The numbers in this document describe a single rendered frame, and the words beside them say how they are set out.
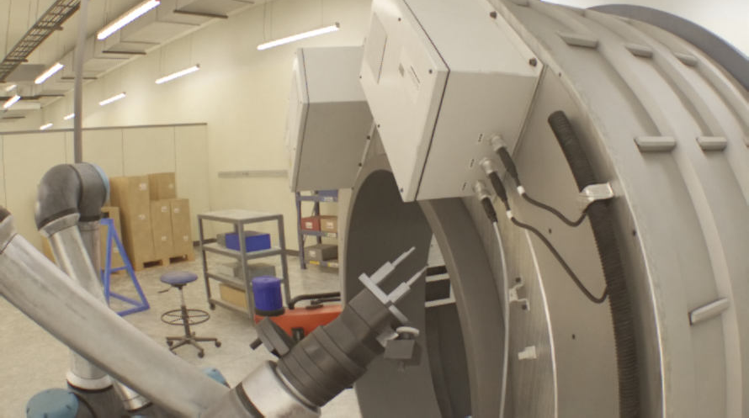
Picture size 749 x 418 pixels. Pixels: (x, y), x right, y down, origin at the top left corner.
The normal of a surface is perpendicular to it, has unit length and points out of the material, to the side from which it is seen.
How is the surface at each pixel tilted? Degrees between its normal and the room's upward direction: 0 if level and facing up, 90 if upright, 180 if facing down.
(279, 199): 90
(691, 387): 74
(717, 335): 69
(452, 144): 132
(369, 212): 138
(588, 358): 90
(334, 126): 145
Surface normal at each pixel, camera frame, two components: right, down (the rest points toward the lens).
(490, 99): 0.22, 0.71
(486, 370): 0.22, -0.32
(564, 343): -0.96, 0.06
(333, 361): 0.02, -0.21
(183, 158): 0.82, 0.00
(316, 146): 0.18, 0.85
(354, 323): -0.59, -0.32
